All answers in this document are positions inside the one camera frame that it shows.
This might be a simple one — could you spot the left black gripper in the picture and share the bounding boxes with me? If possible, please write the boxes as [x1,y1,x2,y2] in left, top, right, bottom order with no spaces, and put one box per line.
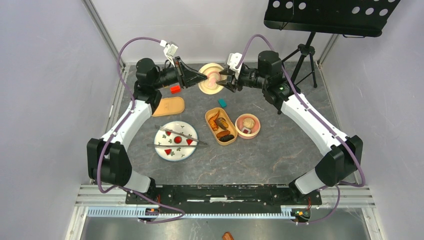
[152,56,208,90]

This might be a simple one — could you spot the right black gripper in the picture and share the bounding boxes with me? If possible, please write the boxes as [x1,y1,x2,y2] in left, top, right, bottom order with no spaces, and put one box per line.
[215,66,268,94]

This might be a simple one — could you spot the cream round lid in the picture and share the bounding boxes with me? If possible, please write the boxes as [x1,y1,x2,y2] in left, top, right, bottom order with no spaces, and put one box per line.
[198,63,227,95]

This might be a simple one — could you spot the tan oblong box lid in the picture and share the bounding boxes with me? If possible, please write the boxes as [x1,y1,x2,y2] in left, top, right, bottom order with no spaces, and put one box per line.
[152,96,185,117]

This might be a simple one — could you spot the fried chicken wing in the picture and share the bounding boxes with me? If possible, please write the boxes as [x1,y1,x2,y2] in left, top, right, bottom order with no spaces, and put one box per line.
[208,110,220,131]

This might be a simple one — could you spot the white steamed bun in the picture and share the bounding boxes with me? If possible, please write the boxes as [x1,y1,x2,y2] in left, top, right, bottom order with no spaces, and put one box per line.
[242,117,256,129]

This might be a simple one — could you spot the sushi piece red centre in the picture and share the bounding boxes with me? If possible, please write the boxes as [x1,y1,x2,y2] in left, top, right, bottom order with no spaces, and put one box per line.
[241,127,252,135]

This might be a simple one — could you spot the fried chicken nugget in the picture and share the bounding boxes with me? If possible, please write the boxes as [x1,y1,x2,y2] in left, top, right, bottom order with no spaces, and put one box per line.
[216,130,231,139]

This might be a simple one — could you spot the black sea cucumber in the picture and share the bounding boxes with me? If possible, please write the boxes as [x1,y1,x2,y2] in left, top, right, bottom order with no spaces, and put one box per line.
[218,134,235,143]

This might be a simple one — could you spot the metal serving tongs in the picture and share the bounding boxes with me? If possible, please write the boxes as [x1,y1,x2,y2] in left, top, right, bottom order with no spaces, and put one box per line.
[147,124,209,149]

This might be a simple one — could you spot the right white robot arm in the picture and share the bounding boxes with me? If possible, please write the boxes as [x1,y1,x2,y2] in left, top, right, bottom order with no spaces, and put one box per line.
[218,50,363,204]

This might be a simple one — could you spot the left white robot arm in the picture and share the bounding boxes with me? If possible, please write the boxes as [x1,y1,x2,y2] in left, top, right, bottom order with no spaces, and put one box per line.
[86,56,208,204]

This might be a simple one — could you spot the tan oblong lunch box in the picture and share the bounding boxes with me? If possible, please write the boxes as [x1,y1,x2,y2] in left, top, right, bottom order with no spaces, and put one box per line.
[205,107,238,146]

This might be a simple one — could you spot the large red block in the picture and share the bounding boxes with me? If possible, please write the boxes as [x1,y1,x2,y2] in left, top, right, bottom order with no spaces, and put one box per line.
[170,85,181,94]

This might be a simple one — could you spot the teal block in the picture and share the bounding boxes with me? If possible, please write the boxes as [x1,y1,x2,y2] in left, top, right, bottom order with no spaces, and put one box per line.
[218,98,228,108]

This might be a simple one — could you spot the pink round bowl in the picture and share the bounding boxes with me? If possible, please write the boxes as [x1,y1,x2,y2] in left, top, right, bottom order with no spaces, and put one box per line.
[235,113,261,140]

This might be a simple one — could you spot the white patterned plate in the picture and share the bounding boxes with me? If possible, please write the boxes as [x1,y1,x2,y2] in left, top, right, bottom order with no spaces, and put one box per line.
[153,121,198,162]

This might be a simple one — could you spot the black music stand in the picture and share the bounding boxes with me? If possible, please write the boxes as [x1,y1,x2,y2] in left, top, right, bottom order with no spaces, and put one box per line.
[263,0,400,76]

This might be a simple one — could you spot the brown object at bottom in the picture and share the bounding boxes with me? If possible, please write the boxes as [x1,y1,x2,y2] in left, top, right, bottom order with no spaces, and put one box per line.
[222,232,234,240]

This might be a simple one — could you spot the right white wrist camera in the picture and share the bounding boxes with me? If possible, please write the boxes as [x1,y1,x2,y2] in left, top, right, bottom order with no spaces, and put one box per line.
[226,52,243,72]

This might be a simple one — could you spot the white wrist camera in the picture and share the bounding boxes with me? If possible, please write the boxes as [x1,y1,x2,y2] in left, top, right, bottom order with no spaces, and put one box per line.
[159,39,179,66]
[226,52,243,72]

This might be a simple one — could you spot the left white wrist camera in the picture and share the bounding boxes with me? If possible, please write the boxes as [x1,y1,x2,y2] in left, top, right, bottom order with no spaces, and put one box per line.
[159,39,179,66]

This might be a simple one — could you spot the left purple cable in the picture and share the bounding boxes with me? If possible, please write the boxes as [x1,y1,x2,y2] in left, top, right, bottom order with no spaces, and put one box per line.
[96,36,186,225]

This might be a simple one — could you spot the purple cable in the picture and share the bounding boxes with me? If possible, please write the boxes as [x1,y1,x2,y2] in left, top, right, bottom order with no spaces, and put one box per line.
[96,36,186,225]
[235,33,367,227]

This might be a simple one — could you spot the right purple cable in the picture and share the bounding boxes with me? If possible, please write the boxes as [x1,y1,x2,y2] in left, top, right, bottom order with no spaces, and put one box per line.
[235,33,367,227]

